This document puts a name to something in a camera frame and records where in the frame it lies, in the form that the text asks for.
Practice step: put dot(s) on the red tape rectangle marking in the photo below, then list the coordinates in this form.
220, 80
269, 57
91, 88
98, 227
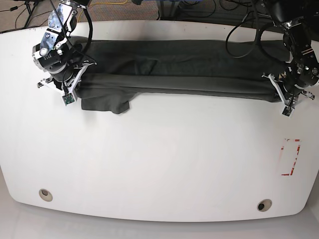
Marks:
288, 156

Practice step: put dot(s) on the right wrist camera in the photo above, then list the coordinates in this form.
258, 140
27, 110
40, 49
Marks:
68, 99

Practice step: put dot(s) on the left table grommet hole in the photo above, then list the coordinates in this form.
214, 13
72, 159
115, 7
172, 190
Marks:
45, 195

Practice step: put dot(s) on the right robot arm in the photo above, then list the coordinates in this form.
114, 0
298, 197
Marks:
64, 60

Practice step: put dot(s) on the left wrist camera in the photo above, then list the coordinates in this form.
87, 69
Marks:
288, 111

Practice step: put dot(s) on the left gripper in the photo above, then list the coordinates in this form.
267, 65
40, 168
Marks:
291, 95

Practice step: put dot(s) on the dark grey t-shirt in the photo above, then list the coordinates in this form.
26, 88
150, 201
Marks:
125, 69

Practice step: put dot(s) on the table grommet hole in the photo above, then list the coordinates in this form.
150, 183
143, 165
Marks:
45, 195
264, 205

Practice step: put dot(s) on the black tripod stand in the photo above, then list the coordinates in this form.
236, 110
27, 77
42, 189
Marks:
30, 6

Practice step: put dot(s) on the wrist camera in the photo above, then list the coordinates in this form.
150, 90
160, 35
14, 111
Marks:
68, 99
288, 111

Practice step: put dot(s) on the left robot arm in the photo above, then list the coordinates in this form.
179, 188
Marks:
295, 18

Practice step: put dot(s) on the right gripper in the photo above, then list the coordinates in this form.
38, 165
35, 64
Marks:
66, 81

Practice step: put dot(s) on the right table grommet hole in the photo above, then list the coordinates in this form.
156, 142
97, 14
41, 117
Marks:
264, 205

